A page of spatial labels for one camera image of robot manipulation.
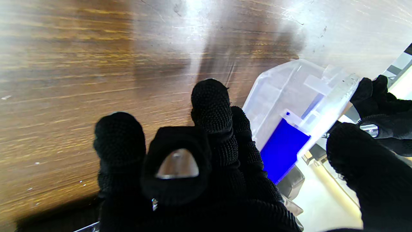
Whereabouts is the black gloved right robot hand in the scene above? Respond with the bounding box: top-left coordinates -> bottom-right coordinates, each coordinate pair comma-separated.
93,78 -> 412,232

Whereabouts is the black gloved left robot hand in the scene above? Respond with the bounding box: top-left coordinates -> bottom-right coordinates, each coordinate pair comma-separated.
350,75 -> 412,157

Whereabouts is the clear lid with blue label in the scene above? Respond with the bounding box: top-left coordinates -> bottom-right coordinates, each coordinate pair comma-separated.
296,66 -> 362,161

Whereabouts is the clear container with blue clips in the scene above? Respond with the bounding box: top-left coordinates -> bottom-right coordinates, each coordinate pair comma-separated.
242,59 -> 332,185

